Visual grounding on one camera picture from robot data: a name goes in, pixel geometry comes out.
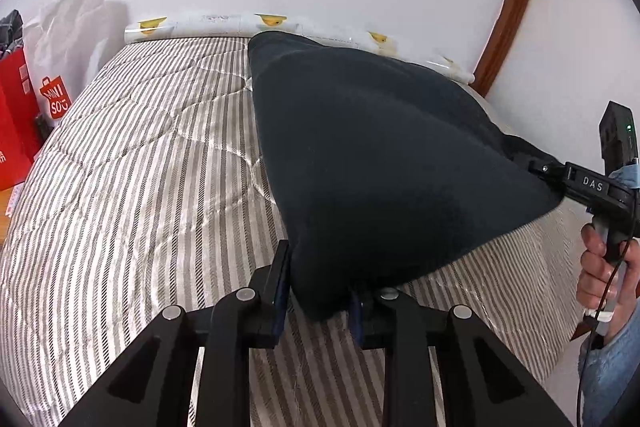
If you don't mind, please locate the red paper shopping bag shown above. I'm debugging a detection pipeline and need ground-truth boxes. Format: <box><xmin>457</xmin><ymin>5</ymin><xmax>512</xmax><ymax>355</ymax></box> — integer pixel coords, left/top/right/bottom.
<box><xmin>0</xmin><ymin>48</ymin><xmax>42</xmax><ymax>191</ymax></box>

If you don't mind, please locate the black long-sleeve sweatshirt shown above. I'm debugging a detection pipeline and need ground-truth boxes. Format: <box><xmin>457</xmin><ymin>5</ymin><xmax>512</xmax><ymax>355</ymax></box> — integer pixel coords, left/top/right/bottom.
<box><xmin>248</xmin><ymin>31</ymin><xmax>562</xmax><ymax>321</ymax></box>

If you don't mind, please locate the white duck-print sheet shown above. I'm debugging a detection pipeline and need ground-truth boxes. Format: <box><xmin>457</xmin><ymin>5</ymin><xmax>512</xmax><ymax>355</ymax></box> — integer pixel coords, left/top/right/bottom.
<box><xmin>124</xmin><ymin>13</ymin><xmax>475</xmax><ymax>86</ymax></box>

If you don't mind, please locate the black tracker box green light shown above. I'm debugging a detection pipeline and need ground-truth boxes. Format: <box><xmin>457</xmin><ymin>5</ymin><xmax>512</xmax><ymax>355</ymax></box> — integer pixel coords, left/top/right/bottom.
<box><xmin>599</xmin><ymin>101</ymin><xmax>639</xmax><ymax>176</ymax></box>

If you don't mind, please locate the striped beige quilt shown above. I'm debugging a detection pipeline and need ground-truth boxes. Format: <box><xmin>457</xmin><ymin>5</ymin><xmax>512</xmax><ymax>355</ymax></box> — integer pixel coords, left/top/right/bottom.
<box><xmin>1</xmin><ymin>37</ymin><xmax>584</xmax><ymax>426</ymax></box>

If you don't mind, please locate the white Miniso plastic bag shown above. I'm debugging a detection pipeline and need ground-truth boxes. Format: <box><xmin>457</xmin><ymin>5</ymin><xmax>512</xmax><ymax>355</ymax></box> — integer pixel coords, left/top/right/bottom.
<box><xmin>24</xmin><ymin>0</ymin><xmax>128</xmax><ymax>127</ymax></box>

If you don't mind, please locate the plaid grey cloth in bag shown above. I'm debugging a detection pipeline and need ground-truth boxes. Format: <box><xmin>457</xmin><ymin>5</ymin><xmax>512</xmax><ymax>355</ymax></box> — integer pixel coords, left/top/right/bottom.
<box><xmin>0</xmin><ymin>10</ymin><xmax>24</xmax><ymax>58</ymax></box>

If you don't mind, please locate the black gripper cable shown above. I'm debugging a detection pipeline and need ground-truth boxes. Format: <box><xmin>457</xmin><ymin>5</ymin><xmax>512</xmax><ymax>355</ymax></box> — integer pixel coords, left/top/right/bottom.
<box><xmin>575</xmin><ymin>196</ymin><xmax>640</xmax><ymax>427</ymax></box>

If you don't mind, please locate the wooden bedside table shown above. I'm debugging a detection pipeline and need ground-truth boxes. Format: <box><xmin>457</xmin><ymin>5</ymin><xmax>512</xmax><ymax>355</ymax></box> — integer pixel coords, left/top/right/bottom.
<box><xmin>0</xmin><ymin>183</ymin><xmax>24</xmax><ymax>245</ymax></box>

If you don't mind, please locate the person's right hand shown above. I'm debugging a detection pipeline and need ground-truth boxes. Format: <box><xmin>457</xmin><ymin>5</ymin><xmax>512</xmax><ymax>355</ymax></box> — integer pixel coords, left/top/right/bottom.
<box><xmin>576</xmin><ymin>225</ymin><xmax>639</xmax><ymax>346</ymax></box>

